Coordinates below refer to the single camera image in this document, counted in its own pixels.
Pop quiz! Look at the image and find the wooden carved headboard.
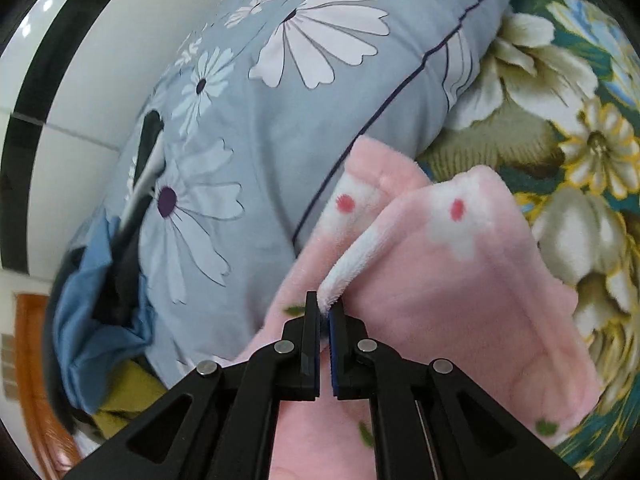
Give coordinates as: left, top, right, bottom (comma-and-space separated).
14, 294, 83, 480

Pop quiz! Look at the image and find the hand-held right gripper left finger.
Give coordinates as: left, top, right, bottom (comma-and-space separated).
62, 292, 321, 480

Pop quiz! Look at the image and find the black garment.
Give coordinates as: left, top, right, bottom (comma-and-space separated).
65, 109, 167, 331

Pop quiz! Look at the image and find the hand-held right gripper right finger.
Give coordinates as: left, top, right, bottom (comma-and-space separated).
327, 299, 581, 480

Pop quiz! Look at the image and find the blue garment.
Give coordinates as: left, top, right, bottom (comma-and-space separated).
52, 210, 161, 408

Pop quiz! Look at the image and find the pink floral fleece garment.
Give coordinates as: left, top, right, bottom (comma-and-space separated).
232, 135, 603, 480

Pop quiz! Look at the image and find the teal floral bedsheet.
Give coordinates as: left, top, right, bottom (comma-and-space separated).
415, 0, 640, 480

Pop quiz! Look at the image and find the olive green knit sweater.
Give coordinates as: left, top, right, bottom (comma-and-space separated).
92, 360, 168, 438

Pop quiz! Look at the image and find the white wardrobe with black band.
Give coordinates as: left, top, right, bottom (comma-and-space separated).
0, 0, 231, 271

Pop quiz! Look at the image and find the grey-blue daisy print duvet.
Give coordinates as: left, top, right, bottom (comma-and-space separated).
65, 0, 531, 396

